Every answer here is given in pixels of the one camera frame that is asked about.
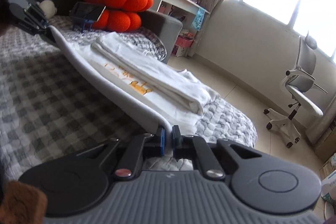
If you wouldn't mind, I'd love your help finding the grey checkered quilt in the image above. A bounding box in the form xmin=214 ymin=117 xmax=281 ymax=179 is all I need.
xmin=0 ymin=15 xmax=258 ymax=183

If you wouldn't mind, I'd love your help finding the pink storage box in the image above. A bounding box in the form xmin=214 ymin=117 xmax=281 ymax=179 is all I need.
xmin=172 ymin=32 xmax=194 ymax=57

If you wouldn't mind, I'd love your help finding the brown fuzzy sleeve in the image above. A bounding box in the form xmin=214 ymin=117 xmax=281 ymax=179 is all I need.
xmin=1 ymin=181 xmax=48 ymax=224

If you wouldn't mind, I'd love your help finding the white t-shirt orange print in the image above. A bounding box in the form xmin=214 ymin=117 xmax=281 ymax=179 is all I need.
xmin=74 ymin=32 xmax=220 ymax=127

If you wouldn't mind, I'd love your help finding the orange pumpkin plush cushion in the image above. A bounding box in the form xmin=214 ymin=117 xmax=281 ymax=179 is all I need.
xmin=84 ymin=0 xmax=154 ymax=32

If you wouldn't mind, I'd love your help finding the white office chair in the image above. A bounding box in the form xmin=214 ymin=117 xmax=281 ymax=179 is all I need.
xmin=264 ymin=35 xmax=327 ymax=148

